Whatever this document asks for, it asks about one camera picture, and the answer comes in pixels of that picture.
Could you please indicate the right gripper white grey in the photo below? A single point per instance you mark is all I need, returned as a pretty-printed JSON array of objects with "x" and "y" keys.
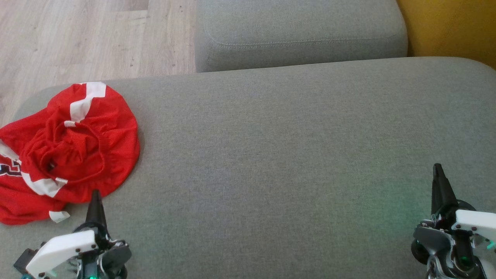
[{"x": 469, "y": 228}]

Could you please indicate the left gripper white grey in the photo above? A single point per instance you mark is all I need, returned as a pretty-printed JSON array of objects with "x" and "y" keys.
[{"x": 62, "y": 248}]

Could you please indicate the yellow sofa backrest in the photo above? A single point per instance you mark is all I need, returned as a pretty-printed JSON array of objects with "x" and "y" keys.
[{"x": 457, "y": 27}]

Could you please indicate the large grey sofa seat cushion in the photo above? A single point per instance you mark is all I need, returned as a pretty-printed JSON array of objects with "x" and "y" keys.
[{"x": 271, "y": 155}]

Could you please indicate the medium grey sofa seat cushion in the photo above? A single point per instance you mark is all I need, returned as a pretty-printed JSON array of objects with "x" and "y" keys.
[{"x": 298, "y": 31}]

